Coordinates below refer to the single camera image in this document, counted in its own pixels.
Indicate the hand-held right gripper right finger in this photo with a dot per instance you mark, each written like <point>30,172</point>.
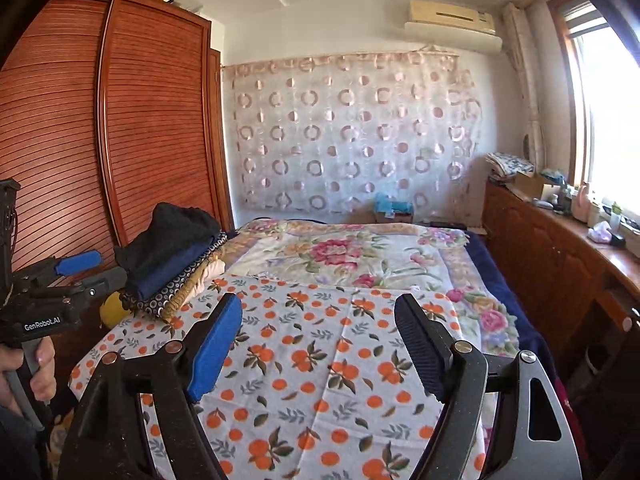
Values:
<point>425,345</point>

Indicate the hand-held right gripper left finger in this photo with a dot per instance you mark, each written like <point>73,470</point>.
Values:
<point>217,345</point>

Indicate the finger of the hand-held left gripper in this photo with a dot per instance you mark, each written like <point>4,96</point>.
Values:
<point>77,262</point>
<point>105,280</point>

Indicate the stack of folded dark clothes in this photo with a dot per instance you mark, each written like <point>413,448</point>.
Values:
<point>160,302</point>

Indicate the person's left hand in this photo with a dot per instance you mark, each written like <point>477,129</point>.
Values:
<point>42,375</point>

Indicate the yellow plush toy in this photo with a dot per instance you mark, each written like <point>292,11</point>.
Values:
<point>112,312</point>

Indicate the beige folded garment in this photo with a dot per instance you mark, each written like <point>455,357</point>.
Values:
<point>192,287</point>

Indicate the navy folded garment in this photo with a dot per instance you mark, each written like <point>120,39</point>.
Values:
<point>170,272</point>

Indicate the navy bed sheet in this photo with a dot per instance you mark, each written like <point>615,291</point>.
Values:
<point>505,295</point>

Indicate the orange fruit print sheet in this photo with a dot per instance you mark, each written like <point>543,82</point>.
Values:
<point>325,350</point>

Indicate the floral blanket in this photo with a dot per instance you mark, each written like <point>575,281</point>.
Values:
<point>340,255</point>

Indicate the small cardboard box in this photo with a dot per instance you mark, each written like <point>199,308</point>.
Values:
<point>400,217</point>

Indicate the blue tissue pack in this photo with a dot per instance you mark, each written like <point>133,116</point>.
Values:
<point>392,204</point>

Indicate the long wooden cabinet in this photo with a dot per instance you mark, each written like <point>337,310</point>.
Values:
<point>550,260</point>

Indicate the open cardboard box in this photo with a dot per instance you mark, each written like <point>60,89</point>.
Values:
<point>531,185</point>

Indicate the stack of patterned folded cloths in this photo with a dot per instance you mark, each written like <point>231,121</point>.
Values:
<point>510,165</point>

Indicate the crumpled plastic bag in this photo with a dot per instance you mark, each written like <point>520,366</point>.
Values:
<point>600,232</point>

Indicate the pink bottle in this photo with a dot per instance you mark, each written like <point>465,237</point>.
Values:
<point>581,205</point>

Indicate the circle patterned sheer curtain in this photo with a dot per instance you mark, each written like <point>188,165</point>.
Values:
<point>350,135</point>

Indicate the white window curtain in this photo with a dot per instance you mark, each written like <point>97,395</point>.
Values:
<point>525,85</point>

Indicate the wooden framed window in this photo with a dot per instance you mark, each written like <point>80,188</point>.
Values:
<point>610,110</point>

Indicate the cream air conditioner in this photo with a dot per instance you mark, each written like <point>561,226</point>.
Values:
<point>450,17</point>

